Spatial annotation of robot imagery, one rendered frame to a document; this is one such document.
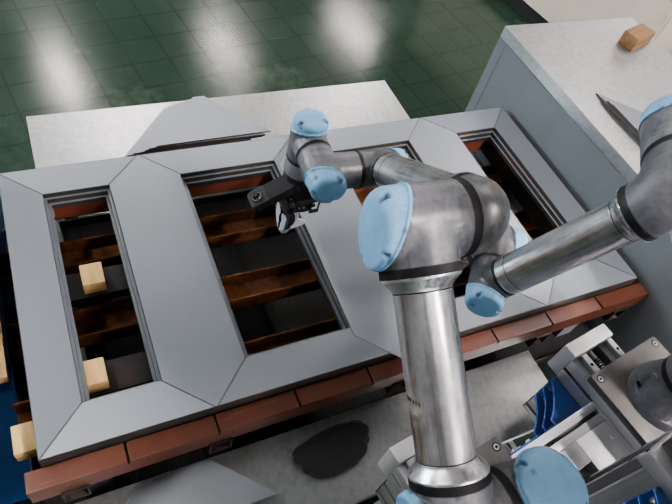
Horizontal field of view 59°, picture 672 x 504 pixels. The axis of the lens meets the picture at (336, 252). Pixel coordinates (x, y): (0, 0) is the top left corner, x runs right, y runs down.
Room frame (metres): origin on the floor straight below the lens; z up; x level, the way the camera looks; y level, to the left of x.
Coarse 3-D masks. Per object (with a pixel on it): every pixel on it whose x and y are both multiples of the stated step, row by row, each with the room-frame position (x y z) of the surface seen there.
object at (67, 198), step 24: (384, 144) 1.42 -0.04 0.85; (408, 144) 1.47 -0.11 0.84; (504, 144) 1.62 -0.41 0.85; (240, 168) 1.14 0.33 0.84; (264, 168) 1.18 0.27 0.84; (72, 192) 0.88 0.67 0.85; (96, 192) 0.91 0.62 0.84; (528, 192) 1.47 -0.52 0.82; (48, 216) 0.79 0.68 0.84; (552, 216) 1.38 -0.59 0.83; (120, 240) 0.79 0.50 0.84; (312, 264) 0.92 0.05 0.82; (72, 312) 0.58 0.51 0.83; (336, 312) 0.80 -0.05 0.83; (528, 312) 0.98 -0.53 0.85; (72, 336) 0.52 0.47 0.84; (144, 336) 0.58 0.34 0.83; (240, 336) 0.66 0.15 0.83; (384, 360) 0.72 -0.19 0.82; (144, 384) 0.47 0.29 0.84; (216, 408) 0.47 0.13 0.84; (144, 432) 0.38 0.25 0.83; (72, 456) 0.30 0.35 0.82
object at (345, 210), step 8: (336, 200) 1.13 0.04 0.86; (344, 200) 1.14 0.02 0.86; (352, 200) 1.15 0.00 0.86; (312, 208) 1.08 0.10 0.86; (320, 208) 1.09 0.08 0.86; (328, 208) 1.09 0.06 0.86; (336, 208) 1.10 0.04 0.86; (344, 208) 1.11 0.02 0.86; (352, 208) 1.12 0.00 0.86; (360, 208) 1.13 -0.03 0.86; (304, 216) 1.04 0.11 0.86; (312, 216) 1.05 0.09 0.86; (320, 216) 1.06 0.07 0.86; (328, 216) 1.07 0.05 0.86; (336, 216) 1.08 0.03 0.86; (344, 216) 1.09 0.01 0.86; (352, 216) 1.09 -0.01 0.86; (312, 224) 1.02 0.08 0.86; (320, 224) 1.03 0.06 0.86; (328, 224) 1.04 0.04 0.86
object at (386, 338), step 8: (384, 328) 0.78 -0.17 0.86; (392, 328) 0.79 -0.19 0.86; (360, 336) 0.74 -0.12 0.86; (368, 336) 0.75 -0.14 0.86; (376, 336) 0.76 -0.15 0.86; (384, 336) 0.76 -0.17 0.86; (392, 336) 0.77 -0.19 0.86; (376, 344) 0.73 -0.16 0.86; (384, 344) 0.74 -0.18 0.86; (392, 344) 0.75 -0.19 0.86
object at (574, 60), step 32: (512, 32) 1.94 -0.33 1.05; (544, 32) 2.01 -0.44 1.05; (576, 32) 2.08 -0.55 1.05; (608, 32) 2.16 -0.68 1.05; (544, 64) 1.81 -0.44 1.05; (576, 64) 1.88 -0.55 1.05; (608, 64) 1.94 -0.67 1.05; (640, 64) 2.01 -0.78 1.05; (576, 96) 1.69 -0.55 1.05; (608, 96) 1.75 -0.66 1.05; (640, 96) 1.81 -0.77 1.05; (608, 128) 1.58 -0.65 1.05
